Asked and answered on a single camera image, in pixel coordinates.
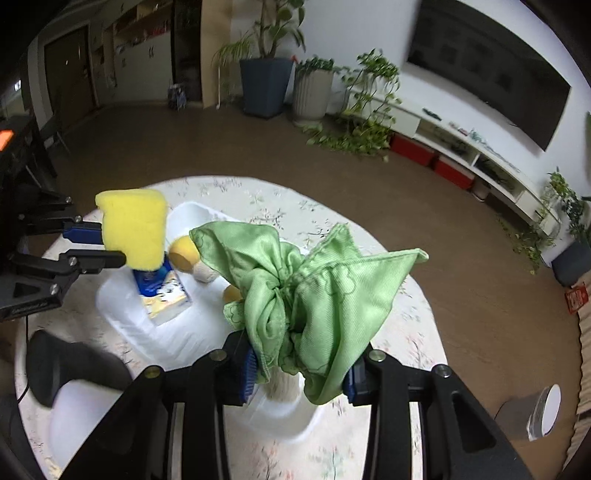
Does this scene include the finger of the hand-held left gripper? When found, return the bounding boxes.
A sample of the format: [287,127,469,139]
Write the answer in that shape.
[8,249,126,296]
[18,191,106,245]

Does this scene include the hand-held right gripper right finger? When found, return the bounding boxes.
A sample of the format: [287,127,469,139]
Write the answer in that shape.
[344,348,534,480]

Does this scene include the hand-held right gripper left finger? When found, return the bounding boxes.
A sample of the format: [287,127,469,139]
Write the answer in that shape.
[60,332,259,480]

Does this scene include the yellow rectangular sponge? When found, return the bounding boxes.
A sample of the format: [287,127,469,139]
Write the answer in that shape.
[95,188,168,271]

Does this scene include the white plastic bin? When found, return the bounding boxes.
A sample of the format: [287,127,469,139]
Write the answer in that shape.
[95,202,324,445]

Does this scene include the green cloth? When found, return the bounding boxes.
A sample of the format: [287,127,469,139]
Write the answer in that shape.
[189,220,429,407]

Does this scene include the yellow egg-shaped sponge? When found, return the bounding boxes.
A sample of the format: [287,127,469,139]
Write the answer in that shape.
[168,235,201,273]

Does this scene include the cream knitted pad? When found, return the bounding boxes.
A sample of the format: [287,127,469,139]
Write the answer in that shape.
[193,261,220,283]

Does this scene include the black cylindrical container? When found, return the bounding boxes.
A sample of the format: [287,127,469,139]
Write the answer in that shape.
[26,330,132,408]

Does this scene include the blue printed box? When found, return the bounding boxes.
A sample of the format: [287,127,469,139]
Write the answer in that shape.
[133,258,194,328]

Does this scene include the translucent white plastic container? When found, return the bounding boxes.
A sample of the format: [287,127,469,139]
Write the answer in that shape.
[48,383,134,467]

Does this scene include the dark wooden door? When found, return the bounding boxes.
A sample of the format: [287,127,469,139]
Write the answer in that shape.
[44,25,98,134]

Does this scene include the white storage cabinet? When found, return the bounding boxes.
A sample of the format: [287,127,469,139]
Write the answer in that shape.
[90,0,176,109]

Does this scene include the white round trash can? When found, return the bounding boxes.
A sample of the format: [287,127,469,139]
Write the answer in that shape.
[492,384,561,441]

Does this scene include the beige curtain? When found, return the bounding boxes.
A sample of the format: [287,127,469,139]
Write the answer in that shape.
[564,318,591,467]

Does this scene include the grassy spider plant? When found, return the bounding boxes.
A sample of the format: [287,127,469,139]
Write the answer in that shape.
[212,34,254,93]

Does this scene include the blue square plant pot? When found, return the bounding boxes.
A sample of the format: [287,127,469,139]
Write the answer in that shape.
[239,58,294,118]

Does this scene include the red storage box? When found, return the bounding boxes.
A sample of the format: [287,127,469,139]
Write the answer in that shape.
[390,134,437,168]
[434,154,476,190]

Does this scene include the red printed floor item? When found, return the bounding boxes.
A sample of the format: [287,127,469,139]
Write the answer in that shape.
[566,284,589,315]

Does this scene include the dark round plant pot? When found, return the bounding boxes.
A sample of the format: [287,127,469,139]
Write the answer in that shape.
[551,240,591,287]

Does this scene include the white television cabinet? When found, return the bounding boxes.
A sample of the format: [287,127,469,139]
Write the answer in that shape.
[355,92,561,236]

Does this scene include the trailing vine plant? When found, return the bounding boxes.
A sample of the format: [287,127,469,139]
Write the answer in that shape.
[302,48,402,161]

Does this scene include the white ribbed plant pot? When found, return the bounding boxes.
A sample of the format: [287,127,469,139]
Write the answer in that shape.
[292,69,334,125]

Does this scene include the small leafy plant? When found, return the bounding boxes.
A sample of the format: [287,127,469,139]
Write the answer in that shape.
[499,168,591,273]

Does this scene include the tall green plant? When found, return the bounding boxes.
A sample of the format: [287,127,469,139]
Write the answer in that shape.
[252,0,308,61]

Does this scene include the small bushy green plant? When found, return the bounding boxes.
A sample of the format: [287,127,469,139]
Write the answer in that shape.
[295,56,352,78]

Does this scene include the wall television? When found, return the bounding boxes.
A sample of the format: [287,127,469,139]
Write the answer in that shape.
[406,0,572,152]

